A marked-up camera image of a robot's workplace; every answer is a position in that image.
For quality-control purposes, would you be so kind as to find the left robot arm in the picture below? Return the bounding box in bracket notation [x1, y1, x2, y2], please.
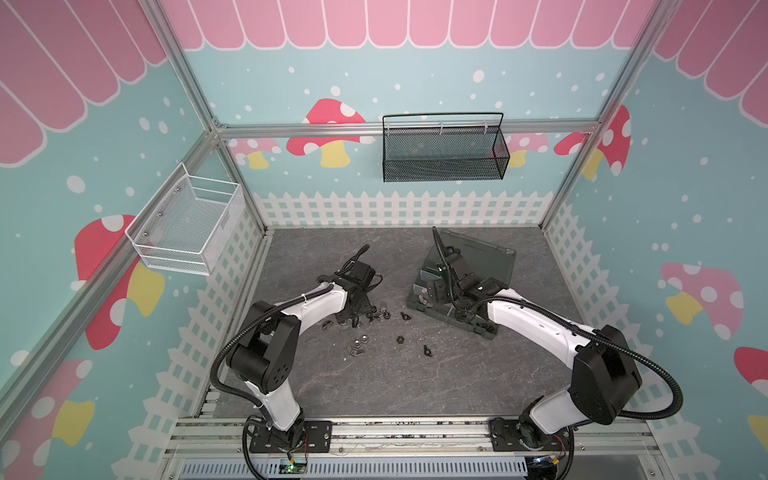
[209, 244, 383, 445]

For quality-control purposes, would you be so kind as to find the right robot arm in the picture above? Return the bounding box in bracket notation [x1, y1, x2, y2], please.
[432, 227, 684, 450]

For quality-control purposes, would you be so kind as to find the green compartment organizer box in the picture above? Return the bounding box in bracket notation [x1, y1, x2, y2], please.
[406, 230, 517, 340]

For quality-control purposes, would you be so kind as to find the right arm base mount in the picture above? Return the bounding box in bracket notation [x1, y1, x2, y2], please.
[488, 417, 568, 453]

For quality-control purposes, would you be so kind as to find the black wire mesh basket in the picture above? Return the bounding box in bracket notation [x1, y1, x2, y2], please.
[381, 112, 511, 183]

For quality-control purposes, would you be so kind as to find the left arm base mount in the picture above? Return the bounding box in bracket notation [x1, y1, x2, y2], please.
[248, 420, 333, 454]

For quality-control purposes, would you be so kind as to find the white wire mesh basket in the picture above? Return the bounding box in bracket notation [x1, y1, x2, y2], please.
[125, 164, 245, 276]

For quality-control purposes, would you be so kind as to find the aluminium rail frame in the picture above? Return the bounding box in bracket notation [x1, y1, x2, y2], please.
[156, 416, 673, 479]

